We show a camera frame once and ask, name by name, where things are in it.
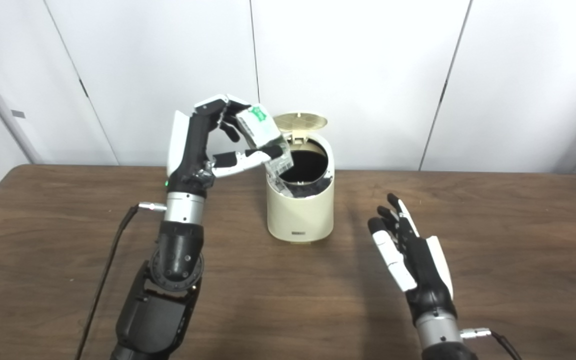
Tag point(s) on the small grey wall tag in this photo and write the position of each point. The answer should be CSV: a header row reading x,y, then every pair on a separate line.
x,y
18,114

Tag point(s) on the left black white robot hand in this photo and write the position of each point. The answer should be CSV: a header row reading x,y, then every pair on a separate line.
x,y
193,145

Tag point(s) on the cream round bin lid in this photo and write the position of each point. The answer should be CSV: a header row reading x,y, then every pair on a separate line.
x,y
302,121

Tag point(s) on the black bin liner bag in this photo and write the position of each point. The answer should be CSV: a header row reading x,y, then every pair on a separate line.
x,y
310,167

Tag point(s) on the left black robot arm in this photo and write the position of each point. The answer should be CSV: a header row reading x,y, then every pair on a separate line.
x,y
168,280

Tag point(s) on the green white milk carton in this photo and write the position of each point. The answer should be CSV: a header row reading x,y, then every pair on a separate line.
x,y
263,127

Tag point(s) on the cream-colored bin body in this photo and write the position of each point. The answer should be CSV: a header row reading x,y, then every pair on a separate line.
x,y
300,215

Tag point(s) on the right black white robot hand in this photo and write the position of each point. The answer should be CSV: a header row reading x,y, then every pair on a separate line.
x,y
418,265

